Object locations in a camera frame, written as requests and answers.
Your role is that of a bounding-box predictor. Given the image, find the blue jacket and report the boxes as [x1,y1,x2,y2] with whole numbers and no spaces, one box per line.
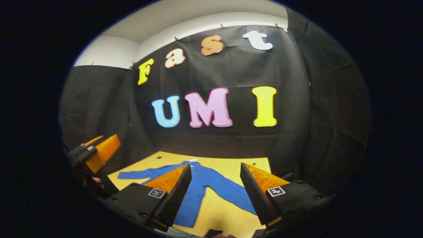
[117,160,258,228]

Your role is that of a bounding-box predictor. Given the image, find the black backdrop cloth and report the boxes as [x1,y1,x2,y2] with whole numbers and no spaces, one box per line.
[59,8,372,199]

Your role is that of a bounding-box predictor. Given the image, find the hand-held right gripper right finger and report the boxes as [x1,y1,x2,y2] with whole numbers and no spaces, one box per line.
[240,162,335,229]

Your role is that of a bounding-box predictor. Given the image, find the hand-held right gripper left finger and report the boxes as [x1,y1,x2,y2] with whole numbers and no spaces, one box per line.
[102,164,192,229]

